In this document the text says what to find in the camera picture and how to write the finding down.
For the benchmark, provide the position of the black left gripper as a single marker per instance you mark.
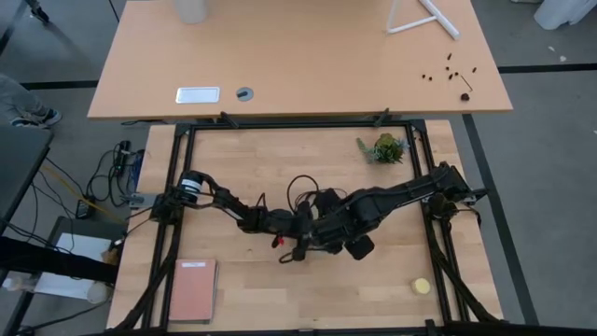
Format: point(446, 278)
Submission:
point(301, 224)

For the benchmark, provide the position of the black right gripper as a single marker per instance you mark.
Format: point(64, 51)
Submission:
point(354, 219)

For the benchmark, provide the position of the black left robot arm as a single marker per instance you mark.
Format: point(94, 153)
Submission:
point(233, 205)

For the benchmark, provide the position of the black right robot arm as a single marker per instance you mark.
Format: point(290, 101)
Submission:
point(410, 189)

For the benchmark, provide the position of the potted succulent plant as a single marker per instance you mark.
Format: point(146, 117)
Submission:
point(386, 149)

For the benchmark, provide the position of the yellow candle in glass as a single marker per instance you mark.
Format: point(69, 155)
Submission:
point(421, 286)

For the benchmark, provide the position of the black clamp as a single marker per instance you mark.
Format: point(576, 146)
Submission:
point(228, 119)
point(381, 117)

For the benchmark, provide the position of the pink notebook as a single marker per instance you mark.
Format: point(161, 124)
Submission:
point(193, 291)

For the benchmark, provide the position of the light wooden desk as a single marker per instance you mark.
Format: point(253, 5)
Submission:
point(303, 56)

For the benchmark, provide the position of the silver rectangular tray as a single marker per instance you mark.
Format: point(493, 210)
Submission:
point(198, 95)

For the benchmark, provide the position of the dark round knob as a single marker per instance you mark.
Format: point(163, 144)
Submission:
point(465, 97)

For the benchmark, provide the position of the black Allen key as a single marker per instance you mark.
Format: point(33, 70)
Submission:
point(467, 84)

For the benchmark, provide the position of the black power strip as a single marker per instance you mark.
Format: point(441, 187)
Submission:
point(123, 154)

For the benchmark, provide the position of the clear plastic cup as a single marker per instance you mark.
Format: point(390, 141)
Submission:
point(98, 293)

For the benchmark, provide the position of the white box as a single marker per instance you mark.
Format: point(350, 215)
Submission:
point(88, 242)

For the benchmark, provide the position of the black power adapter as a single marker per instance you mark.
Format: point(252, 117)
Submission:
point(85, 210)

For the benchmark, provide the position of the white stand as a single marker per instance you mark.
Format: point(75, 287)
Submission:
point(440, 21)

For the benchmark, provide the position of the white cylinder container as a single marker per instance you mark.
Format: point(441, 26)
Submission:
point(190, 11)

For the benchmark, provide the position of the black beam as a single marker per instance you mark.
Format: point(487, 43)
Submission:
point(46, 259)

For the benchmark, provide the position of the dark grey table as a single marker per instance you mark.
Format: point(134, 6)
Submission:
point(18, 158)

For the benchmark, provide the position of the white bag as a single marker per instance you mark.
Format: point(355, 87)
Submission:
point(559, 11)

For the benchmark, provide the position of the person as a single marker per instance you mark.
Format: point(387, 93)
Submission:
point(18, 102)

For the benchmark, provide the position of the black aluminium frame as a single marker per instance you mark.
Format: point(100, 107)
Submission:
point(298, 125)

